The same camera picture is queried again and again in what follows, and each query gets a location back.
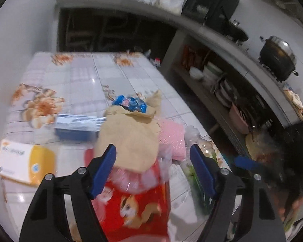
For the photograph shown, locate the grey concrete counter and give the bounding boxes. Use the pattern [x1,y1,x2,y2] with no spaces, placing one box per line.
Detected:
[57,0,303,129]

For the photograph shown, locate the pink plastic basin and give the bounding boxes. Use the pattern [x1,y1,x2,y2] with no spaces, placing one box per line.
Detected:
[228,103,250,134]

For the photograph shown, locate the red snack packet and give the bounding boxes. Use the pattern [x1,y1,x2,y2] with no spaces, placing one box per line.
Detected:
[84,147,172,242]

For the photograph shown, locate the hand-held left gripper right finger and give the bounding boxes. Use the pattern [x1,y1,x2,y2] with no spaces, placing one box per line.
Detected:
[189,144,286,242]

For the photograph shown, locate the pink soft packet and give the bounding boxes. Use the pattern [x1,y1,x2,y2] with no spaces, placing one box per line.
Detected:
[158,118,187,160]

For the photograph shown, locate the brown paper bag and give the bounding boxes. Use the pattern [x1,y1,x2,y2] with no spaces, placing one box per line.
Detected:
[95,90,163,173]

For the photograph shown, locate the floral tablecloth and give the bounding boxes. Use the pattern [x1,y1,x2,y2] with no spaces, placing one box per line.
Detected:
[2,52,233,242]

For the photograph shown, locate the plastic bag with yellow contents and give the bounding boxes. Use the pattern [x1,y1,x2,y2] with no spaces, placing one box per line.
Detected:
[245,131,268,162]

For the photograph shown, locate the black pot with steel lid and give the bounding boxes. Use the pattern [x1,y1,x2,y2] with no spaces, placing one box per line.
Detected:
[259,36,299,81]

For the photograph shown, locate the clear plastic bottle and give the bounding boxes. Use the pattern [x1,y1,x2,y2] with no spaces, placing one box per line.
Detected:
[180,125,229,216]

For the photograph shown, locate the stack of plates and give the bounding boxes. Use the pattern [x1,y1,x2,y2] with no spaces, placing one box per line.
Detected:
[215,79,239,107]

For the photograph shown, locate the blue white toothpaste box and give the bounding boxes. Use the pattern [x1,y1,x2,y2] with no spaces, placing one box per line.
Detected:
[53,114,108,142]

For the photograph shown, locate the black microwave oven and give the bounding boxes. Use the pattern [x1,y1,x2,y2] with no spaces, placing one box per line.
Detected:
[182,0,240,31]

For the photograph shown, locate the beige kitchen cloth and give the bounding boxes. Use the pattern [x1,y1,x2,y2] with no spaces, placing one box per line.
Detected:
[285,88,303,116]

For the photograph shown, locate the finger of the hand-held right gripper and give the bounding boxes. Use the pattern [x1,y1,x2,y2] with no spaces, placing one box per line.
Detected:
[234,156,263,172]

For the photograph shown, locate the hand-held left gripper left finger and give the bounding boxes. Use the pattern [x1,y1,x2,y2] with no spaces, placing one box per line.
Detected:
[19,144,117,242]

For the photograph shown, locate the blue snack wrapper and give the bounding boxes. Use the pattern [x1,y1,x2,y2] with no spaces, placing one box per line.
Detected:
[112,94,148,114]

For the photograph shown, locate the clear plastic container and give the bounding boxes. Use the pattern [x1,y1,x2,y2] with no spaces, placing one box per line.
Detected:
[108,146,173,194]

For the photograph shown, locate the yellow white medicine box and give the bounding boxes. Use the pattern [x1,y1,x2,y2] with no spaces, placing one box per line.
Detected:
[0,139,57,187]

